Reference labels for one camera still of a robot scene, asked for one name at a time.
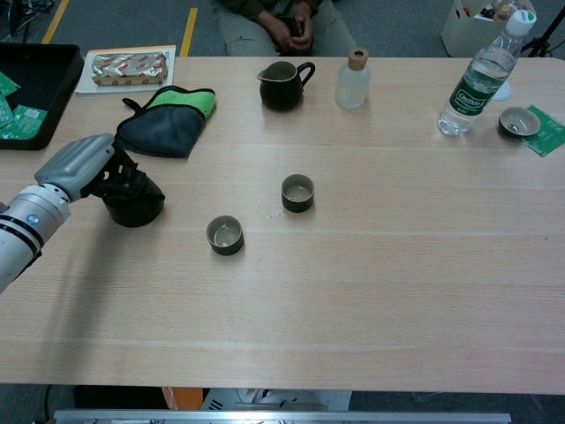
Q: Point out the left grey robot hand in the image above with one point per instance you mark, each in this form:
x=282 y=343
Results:
x=75 y=163

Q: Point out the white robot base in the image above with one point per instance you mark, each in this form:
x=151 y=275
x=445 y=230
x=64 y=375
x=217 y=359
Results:
x=273 y=399

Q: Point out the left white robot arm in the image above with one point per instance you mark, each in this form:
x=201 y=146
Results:
x=22 y=238

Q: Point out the dark teacup grey inside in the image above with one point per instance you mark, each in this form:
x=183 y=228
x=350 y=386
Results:
x=225 y=247
x=298 y=205

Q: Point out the clear plastic water bottle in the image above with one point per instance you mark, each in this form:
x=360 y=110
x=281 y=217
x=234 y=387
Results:
x=481 y=75

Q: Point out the green tea sachet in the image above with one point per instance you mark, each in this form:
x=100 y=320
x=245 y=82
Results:
x=6 y=84
x=28 y=121
x=4 y=112
x=549 y=132

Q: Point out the black plastic tray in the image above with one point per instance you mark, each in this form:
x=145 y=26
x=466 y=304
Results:
x=44 y=75

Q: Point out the green and grey cloth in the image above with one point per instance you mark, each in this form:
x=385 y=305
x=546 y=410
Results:
x=163 y=128

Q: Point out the silver foil tea package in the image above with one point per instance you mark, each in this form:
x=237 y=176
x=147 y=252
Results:
x=128 y=68

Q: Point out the seated person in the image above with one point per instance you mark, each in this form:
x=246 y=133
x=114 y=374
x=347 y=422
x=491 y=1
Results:
x=247 y=35

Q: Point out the black ceramic pitcher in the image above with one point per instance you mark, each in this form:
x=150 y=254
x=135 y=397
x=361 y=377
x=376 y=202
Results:
x=282 y=95

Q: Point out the orange panel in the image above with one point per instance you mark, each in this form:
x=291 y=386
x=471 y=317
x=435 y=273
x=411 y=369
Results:
x=181 y=397

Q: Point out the black phone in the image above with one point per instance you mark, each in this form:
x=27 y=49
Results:
x=291 y=24

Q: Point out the frosted glass bottle wooden cap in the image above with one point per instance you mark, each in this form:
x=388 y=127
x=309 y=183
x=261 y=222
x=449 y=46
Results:
x=352 y=88

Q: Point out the white storage box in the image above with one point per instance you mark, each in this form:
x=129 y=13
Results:
x=459 y=35

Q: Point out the white round disc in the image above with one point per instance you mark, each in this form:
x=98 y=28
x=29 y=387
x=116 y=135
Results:
x=503 y=93

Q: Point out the dark flared tea bowl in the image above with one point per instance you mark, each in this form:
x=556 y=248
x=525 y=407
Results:
x=518 y=119

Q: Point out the black tripod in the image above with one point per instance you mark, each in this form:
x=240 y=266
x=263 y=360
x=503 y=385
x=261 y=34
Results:
x=536 y=44

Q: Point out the aluminium rail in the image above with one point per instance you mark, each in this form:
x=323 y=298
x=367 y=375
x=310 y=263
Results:
x=265 y=417

